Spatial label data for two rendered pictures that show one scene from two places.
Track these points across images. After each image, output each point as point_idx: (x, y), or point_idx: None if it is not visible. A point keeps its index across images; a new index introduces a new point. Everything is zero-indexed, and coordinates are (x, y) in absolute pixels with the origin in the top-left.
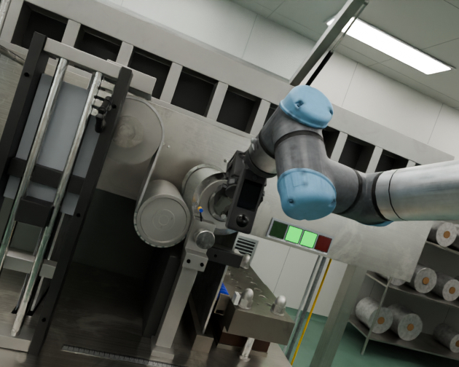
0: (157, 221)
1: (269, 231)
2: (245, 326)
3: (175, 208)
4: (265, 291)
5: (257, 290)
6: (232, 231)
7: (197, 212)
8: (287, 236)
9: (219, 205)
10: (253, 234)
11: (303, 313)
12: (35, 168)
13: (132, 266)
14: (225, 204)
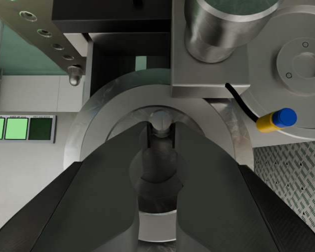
0: None
1: (53, 123)
2: None
3: (284, 105)
4: (15, 18)
5: (29, 16)
6: (107, 87)
7: (225, 112)
8: (25, 123)
9: (217, 168)
10: (73, 113)
11: None
12: None
13: None
14: (201, 191)
